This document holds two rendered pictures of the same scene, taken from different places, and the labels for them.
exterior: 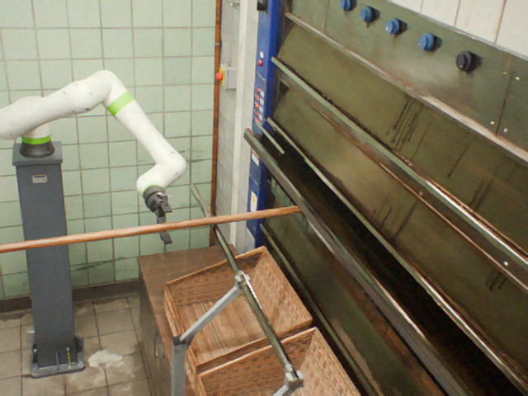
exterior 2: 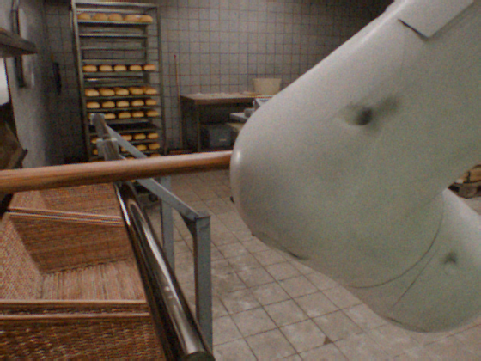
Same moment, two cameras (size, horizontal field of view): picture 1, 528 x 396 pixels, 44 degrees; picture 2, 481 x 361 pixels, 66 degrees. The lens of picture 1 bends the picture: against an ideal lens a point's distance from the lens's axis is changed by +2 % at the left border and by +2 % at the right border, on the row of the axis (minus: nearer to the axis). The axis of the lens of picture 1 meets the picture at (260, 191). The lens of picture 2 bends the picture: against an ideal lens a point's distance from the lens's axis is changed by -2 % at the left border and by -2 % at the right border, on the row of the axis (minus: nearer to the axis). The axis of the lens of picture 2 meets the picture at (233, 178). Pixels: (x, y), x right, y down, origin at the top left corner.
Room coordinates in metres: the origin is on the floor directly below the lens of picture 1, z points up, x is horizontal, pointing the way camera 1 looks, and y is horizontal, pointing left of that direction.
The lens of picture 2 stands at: (2.68, 0.31, 1.34)
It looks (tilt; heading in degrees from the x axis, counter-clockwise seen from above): 17 degrees down; 179
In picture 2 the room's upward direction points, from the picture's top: straight up
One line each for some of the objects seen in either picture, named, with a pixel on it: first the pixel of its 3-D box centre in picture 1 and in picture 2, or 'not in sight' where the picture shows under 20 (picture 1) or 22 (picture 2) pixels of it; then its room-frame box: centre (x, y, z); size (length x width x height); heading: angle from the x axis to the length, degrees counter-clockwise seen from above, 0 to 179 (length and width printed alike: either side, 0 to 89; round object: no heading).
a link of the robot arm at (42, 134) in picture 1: (31, 119); not in sight; (2.66, 1.02, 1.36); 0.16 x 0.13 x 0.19; 162
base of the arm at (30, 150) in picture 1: (36, 139); not in sight; (2.72, 1.03, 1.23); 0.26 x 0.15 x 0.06; 18
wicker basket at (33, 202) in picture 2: not in sight; (81, 207); (1.10, -0.34, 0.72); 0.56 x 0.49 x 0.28; 21
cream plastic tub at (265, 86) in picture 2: not in sight; (266, 86); (-3.03, 0.91, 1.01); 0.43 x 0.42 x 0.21; 111
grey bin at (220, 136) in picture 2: not in sight; (215, 134); (-2.65, 0.15, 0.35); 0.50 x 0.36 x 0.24; 21
